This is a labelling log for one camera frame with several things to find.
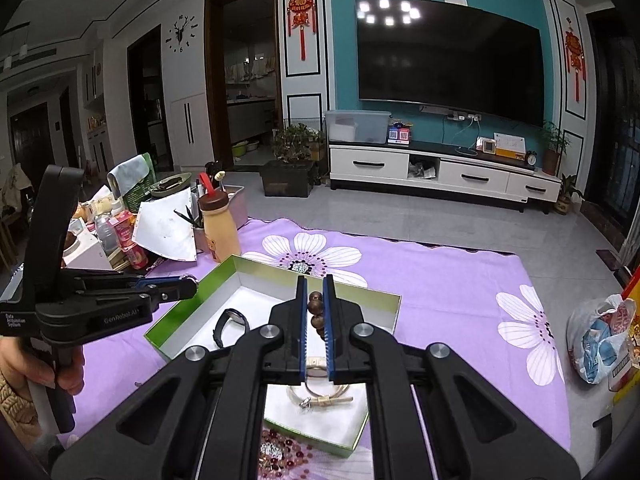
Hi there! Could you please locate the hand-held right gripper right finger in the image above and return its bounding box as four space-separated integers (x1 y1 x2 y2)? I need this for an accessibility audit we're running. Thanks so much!
322 274 581 480

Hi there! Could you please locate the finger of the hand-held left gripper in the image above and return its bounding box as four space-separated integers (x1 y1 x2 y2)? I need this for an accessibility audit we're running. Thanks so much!
75 275 199 304
65 270 181 290

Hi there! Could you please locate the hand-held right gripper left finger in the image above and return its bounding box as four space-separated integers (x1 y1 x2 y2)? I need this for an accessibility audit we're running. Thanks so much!
50 275 309 480

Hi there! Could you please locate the brown wooden bead bracelet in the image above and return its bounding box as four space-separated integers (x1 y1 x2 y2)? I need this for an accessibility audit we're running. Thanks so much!
307 289 326 342

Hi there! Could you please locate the green cardboard box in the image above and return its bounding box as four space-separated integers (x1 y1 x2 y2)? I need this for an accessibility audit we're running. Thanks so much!
144 254 403 459

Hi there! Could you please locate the black wrist watch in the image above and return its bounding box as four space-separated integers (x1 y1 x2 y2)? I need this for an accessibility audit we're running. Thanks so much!
212 308 251 350

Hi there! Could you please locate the white wrist watch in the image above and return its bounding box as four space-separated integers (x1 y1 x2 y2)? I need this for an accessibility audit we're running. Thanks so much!
286 355 355 411

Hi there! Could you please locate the person's left hand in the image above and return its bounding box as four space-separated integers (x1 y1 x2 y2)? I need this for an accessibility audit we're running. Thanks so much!
0 335 86 397

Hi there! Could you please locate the pink yogurt cup pack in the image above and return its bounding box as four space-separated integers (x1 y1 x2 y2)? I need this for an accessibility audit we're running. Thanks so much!
107 209 150 271

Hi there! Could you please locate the white paper sheet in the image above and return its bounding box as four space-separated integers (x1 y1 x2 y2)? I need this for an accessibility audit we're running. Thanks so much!
132 188 197 261

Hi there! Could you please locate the white box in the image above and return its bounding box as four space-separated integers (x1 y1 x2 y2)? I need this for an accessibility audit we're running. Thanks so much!
62 232 115 271

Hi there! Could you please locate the yellow jar with brown lid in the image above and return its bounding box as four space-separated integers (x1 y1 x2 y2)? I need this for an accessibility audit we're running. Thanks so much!
198 189 242 264

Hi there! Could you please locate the dark round dish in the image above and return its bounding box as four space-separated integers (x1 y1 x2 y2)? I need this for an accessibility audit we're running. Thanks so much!
149 172 194 199

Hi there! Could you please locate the pink plastic bin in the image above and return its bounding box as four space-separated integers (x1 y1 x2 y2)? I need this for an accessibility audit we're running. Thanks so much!
219 184 250 231

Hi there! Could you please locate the light green towel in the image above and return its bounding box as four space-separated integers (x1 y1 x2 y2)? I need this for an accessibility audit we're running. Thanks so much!
106 153 154 199

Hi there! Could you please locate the purple floral tablecloth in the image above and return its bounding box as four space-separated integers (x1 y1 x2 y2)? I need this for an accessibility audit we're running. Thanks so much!
60 217 571 480

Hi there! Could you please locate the leafy plant in black planter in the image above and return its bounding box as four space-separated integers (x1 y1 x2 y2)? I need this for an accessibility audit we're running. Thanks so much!
258 122 326 199

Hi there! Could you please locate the white television cabinet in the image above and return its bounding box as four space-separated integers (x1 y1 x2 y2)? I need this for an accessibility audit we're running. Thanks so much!
327 139 562 211

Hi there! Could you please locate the clear plastic storage bin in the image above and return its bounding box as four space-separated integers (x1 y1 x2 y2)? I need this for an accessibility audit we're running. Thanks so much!
323 109 392 144

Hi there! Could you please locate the yellow desk calendar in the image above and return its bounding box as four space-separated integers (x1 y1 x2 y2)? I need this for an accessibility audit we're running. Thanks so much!
492 132 526 160

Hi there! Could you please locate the white plastic bag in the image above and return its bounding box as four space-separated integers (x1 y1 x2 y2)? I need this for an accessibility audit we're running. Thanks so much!
566 293 637 385

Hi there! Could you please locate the small potted floor plant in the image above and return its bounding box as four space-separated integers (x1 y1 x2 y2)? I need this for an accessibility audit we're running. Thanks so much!
552 173 584 216

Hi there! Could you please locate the potted plant in brown pot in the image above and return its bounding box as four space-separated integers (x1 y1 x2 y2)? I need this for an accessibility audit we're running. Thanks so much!
538 120 571 177

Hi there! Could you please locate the black television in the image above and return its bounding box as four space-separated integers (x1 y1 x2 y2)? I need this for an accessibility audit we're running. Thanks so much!
354 0 546 129

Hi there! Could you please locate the pink bead bracelet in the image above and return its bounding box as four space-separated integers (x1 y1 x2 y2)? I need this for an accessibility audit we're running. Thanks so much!
259 427 326 480

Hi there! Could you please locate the black deer wall clock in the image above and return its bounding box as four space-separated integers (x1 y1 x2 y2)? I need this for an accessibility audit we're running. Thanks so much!
167 13 199 55

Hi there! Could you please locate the red knot wall ornament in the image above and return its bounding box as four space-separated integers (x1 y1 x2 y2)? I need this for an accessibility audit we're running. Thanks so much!
286 0 320 61
564 17 587 104

